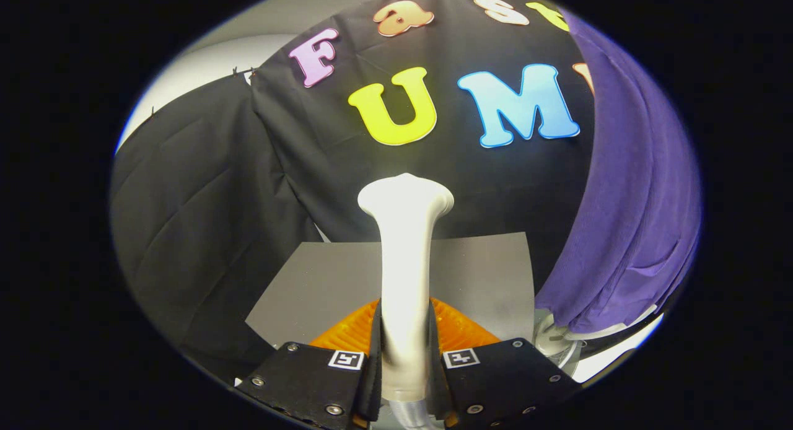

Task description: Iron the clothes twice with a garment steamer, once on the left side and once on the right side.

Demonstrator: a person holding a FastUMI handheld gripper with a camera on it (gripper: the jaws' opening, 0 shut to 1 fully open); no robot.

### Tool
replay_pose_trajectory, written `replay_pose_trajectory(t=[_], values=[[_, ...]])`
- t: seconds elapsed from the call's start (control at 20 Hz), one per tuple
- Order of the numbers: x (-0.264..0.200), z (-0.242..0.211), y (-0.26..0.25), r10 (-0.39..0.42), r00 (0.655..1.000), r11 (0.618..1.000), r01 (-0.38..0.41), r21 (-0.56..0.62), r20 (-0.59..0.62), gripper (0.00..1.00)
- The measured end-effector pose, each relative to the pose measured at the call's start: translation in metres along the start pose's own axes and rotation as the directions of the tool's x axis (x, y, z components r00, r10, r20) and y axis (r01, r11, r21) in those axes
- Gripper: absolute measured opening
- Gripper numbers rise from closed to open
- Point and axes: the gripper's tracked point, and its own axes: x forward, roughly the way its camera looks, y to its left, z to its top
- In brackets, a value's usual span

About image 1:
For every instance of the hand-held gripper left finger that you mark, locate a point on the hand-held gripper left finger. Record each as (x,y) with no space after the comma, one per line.
(310,380)

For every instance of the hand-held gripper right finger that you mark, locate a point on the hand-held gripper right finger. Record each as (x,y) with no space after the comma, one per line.
(495,380)

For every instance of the white garment steamer head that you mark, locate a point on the white garment steamer head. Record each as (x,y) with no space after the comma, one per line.
(406,263)

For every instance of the grey cabinet with dark top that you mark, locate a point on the grey cabinet with dark top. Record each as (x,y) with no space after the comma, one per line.
(322,281)

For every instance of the white flat sheet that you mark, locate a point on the white flat sheet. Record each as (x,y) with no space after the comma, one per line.
(619,355)

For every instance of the white mannequin torso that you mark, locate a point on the white mannequin torso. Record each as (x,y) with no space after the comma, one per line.
(619,327)

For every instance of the black backdrop cloth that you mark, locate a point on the black backdrop cloth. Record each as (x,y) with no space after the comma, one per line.
(204,232)

